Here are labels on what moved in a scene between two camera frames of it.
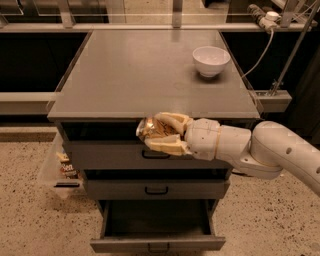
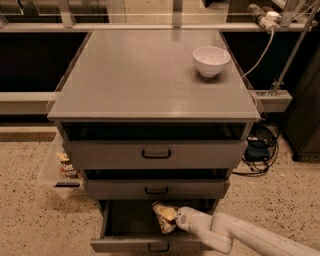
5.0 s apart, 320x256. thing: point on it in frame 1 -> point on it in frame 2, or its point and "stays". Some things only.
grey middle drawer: (157, 183) stays
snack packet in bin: (67, 168) stays
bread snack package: (150, 128) -> (166, 215)
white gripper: (202, 138) -> (184, 219)
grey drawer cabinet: (121, 76) stays
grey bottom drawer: (157, 226) stays
